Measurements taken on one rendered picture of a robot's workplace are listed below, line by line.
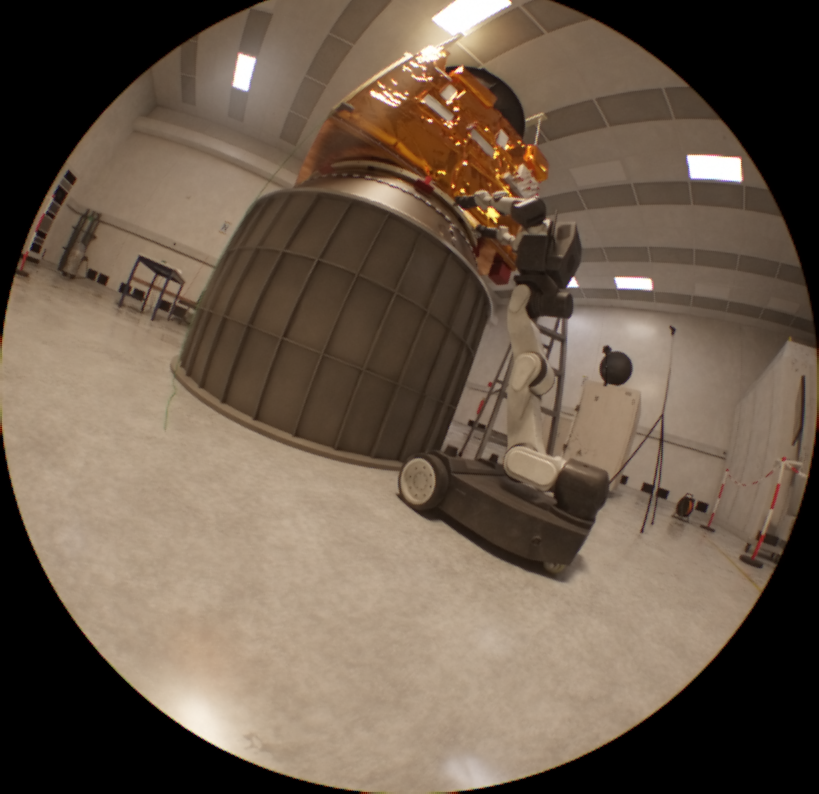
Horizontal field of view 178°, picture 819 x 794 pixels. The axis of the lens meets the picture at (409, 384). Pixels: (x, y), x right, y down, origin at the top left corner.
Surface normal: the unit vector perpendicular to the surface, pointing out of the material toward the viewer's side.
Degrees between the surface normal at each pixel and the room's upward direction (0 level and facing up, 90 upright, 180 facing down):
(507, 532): 90
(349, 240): 90
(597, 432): 90
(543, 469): 90
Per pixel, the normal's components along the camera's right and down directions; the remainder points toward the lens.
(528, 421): -0.70, -0.29
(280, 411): 0.22, 0.04
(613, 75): -0.36, 0.93
